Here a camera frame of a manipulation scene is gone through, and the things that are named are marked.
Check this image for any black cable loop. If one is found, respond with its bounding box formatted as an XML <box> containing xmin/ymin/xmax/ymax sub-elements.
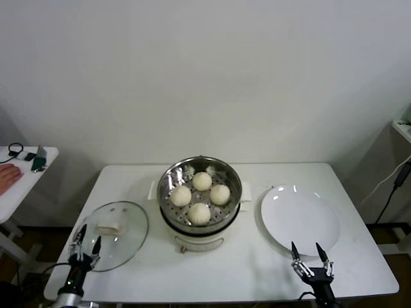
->
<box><xmin>0</xmin><ymin>142</ymin><xmax>24</xmax><ymax>163</ymax></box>

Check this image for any black power adapter cable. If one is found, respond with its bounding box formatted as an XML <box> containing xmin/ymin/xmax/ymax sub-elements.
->
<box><xmin>374</xmin><ymin>165</ymin><xmax>411</xmax><ymax>224</ymax></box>

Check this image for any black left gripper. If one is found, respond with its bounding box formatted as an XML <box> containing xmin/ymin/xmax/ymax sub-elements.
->
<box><xmin>65</xmin><ymin>223</ymin><xmax>103</xmax><ymax>292</ymax></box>

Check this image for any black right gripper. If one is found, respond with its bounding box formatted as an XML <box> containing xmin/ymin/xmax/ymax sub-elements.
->
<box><xmin>290</xmin><ymin>241</ymin><xmax>335</xmax><ymax>302</ymax></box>

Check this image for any glass pot lid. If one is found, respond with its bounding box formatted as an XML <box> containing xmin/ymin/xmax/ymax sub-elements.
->
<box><xmin>72</xmin><ymin>200</ymin><xmax>150</xmax><ymax>272</ymax></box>

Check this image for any white shelf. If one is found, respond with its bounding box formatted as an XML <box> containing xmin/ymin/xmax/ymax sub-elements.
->
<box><xmin>390</xmin><ymin>119</ymin><xmax>411</xmax><ymax>142</ymax></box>

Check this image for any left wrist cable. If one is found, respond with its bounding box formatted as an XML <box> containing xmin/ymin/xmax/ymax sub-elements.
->
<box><xmin>43</xmin><ymin>262</ymin><xmax>71</xmax><ymax>274</ymax></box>

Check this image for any stainless steel steamer basket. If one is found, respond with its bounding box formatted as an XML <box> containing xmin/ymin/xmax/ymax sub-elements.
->
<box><xmin>147</xmin><ymin>156</ymin><xmax>253</xmax><ymax>234</ymax></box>

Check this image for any white power cable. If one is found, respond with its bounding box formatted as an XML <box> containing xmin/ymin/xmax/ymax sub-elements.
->
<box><xmin>357</xmin><ymin>158</ymin><xmax>411</xmax><ymax>207</ymax></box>

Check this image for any white side table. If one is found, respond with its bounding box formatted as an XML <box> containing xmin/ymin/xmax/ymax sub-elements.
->
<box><xmin>0</xmin><ymin>146</ymin><xmax>60</xmax><ymax>267</ymax></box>

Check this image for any person's bare hand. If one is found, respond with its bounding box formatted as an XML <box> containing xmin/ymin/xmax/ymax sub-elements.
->
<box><xmin>0</xmin><ymin>162</ymin><xmax>25</xmax><ymax>195</ymax></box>

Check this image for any white steamed baozi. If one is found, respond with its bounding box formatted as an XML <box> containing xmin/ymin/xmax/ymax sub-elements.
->
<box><xmin>170</xmin><ymin>185</ymin><xmax>193</xmax><ymax>207</ymax></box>
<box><xmin>192</xmin><ymin>171</ymin><xmax>213</xmax><ymax>193</ymax></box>
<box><xmin>188</xmin><ymin>202</ymin><xmax>212</xmax><ymax>226</ymax></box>
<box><xmin>209</xmin><ymin>184</ymin><xmax>232</xmax><ymax>207</ymax></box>

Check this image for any white round plate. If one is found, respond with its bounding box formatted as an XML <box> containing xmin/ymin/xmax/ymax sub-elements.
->
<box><xmin>259</xmin><ymin>184</ymin><xmax>341</xmax><ymax>257</ymax></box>

